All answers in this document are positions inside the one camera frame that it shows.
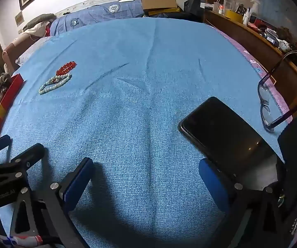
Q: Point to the dark framed eyeglasses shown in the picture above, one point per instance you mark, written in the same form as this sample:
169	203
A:
262	105

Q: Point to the small white box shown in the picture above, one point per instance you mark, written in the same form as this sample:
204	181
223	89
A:
205	5

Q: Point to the small white bottle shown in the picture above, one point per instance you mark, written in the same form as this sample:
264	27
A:
246	18

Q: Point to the blue blanket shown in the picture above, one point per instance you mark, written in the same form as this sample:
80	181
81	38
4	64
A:
138	95

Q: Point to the wooden dresser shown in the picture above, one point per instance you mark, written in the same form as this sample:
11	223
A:
241	38

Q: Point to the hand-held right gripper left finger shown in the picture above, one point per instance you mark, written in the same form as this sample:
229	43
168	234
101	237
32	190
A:
77	183

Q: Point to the clear glass pitcher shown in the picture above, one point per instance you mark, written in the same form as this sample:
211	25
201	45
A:
228	2

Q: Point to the pink bed sheet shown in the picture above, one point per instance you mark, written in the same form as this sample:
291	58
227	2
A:
251	59

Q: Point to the flat yellow dark box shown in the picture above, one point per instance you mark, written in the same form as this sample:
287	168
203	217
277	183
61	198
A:
164	11

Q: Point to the blue checked pillow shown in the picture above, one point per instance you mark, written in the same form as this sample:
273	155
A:
71	23
117	9

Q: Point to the white spray bottle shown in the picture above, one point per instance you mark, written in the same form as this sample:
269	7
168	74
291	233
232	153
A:
254	5

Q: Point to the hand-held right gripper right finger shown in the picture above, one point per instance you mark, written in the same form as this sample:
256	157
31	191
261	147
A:
210	183

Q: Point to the black bag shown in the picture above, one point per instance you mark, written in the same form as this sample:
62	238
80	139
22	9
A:
193	5

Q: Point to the black smartphone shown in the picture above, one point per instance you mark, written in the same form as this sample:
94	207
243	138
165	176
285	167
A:
220	129

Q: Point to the pink padded headboard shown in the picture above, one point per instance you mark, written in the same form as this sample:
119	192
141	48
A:
11	50

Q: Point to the pile of clothes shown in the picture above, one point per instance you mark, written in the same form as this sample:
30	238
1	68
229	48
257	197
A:
37	20

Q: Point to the brown cardboard box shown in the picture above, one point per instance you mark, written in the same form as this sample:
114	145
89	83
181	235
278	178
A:
161	4

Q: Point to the red gift box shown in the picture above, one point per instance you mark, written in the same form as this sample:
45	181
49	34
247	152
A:
11	93

